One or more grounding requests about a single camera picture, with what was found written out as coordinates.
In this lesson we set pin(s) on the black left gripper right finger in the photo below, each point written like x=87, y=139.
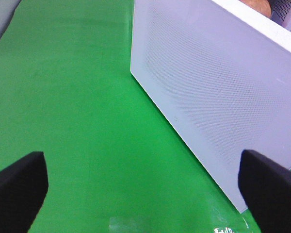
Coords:
x=266, y=189

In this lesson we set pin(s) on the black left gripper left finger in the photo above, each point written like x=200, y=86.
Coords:
x=23, y=187

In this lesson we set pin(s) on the white microwave door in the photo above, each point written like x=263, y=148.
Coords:
x=220, y=73

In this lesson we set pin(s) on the burger with lettuce tomato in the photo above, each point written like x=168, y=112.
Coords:
x=261, y=6

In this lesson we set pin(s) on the clear tape strip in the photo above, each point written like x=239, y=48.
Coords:
x=228, y=221

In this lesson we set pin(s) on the clear tape patch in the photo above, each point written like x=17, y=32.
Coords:
x=121, y=224

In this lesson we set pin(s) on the white microwave oven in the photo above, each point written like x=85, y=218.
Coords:
x=280, y=16

